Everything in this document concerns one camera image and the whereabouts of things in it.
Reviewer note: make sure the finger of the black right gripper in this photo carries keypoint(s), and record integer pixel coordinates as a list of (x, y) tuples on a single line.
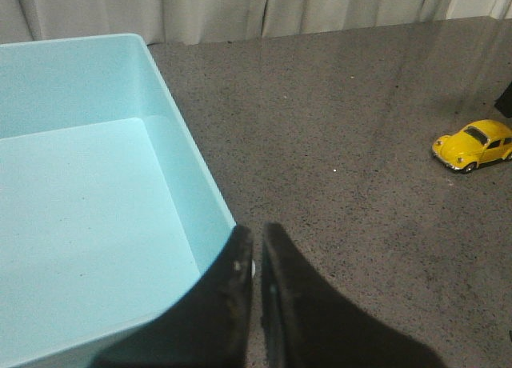
[(504, 102)]

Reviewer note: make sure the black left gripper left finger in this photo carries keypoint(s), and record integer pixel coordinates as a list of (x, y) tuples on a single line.
[(207, 327)]

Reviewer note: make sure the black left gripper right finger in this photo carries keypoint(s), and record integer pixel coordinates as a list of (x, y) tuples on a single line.
[(307, 323)]

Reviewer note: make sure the yellow toy beetle car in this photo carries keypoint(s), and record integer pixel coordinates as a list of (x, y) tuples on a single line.
[(478, 143)]

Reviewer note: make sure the light blue plastic box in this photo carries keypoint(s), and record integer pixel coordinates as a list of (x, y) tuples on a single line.
[(109, 213)]

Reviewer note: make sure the white pleated curtain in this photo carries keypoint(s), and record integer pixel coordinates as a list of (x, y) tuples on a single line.
[(195, 21)]

